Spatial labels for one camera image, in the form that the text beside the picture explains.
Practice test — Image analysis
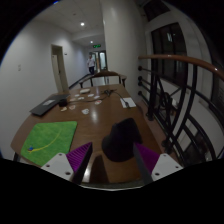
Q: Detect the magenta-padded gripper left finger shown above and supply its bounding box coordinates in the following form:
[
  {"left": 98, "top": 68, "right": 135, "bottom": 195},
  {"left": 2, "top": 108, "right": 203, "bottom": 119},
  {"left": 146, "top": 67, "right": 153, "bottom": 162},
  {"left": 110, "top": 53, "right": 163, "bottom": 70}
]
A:
[{"left": 40, "top": 141, "right": 94, "bottom": 185}]

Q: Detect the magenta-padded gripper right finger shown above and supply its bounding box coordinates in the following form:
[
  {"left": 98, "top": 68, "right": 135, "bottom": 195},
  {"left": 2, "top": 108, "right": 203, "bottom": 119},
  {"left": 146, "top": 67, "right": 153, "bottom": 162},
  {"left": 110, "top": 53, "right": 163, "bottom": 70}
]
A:
[{"left": 132, "top": 142, "right": 185, "bottom": 186}]

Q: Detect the black computer mouse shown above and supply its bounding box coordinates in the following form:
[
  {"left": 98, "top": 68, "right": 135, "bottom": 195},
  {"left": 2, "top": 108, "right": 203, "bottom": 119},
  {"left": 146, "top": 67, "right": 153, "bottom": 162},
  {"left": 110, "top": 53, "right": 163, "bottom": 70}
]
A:
[{"left": 101, "top": 117, "right": 144, "bottom": 163}]

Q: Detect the green mouse pad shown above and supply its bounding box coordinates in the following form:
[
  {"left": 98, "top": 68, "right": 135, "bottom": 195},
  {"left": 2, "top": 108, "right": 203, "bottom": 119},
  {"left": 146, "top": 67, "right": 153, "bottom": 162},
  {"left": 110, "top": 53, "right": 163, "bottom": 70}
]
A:
[{"left": 20, "top": 120, "right": 78, "bottom": 167}]

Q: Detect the black laptop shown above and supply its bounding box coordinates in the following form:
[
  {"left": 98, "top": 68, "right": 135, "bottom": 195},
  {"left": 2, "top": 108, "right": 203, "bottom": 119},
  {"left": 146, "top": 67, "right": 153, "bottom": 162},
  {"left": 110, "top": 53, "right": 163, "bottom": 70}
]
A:
[{"left": 29, "top": 93, "right": 70, "bottom": 117}]

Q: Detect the small black object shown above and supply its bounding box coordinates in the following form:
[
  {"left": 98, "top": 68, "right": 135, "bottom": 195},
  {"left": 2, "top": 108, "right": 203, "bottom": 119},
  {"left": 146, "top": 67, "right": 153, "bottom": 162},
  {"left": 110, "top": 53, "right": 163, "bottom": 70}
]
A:
[{"left": 58, "top": 98, "right": 69, "bottom": 108}]

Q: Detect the white paper notepad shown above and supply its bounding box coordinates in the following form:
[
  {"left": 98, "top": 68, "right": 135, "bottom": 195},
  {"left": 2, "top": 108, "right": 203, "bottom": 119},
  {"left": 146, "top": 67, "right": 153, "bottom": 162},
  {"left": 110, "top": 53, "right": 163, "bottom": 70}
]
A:
[{"left": 119, "top": 97, "right": 137, "bottom": 109}]

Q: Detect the white side door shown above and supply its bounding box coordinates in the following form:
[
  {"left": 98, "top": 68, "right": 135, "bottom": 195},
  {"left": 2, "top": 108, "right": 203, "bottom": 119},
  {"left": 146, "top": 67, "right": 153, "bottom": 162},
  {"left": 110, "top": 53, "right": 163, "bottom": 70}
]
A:
[{"left": 50, "top": 44, "right": 69, "bottom": 94}]

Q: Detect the wooden chair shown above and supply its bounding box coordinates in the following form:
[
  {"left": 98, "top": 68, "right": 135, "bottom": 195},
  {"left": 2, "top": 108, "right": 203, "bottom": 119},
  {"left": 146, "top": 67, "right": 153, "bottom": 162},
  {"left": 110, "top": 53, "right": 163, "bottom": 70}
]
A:
[{"left": 78, "top": 70, "right": 128, "bottom": 89}]

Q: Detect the person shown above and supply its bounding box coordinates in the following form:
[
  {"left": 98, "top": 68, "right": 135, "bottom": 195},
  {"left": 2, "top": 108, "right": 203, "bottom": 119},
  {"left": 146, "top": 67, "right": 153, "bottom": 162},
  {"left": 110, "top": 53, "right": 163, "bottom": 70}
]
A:
[{"left": 86, "top": 54, "right": 97, "bottom": 76}]

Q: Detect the black railing with wooden handrail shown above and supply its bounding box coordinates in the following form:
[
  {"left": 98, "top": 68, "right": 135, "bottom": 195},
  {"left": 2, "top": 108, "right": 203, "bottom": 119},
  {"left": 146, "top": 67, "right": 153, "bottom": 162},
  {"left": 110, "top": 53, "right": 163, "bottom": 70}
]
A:
[{"left": 137, "top": 54, "right": 224, "bottom": 168}]

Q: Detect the glass double door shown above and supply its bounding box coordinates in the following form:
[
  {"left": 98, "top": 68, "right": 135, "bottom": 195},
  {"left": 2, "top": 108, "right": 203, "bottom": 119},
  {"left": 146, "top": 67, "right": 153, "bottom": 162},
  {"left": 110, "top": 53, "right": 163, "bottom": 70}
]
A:
[{"left": 97, "top": 50, "right": 108, "bottom": 71}]

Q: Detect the dark framed window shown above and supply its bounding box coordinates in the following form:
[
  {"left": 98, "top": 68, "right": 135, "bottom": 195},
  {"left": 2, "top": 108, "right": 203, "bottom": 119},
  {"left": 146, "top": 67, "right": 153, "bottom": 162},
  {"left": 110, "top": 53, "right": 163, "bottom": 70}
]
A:
[{"left": 150, "top": 22, "right": 188, "bottom": 86}]

